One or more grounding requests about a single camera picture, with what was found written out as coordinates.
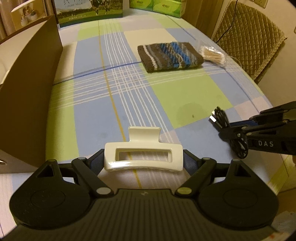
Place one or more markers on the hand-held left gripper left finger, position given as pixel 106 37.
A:
pixel 97 161

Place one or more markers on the plaid tablecloth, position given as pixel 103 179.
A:
pixel 129 92

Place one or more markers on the white hair claw clip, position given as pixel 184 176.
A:
pixel 143 145

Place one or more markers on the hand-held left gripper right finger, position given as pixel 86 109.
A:
pixel 189 161

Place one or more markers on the beige product box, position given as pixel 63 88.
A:
pixel 30 14

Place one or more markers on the bag of cotton swabs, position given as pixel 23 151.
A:
pixel 211 54

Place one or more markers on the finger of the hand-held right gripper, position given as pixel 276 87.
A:
pixel 235 136
pixel 272 113

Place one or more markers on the chair with quilted cover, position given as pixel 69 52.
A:
pixel 252 34

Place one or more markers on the white wall outlet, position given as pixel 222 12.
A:
pixel 262 3

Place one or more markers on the green tissue box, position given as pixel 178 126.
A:
pixel 141 4
pixel 168 7

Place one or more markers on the milk carton box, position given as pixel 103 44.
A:
pixel 92 14

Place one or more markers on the brown cardboard storage box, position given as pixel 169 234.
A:
pixel 30 92

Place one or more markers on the striped brown blue towel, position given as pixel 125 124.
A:
pixel 166 58

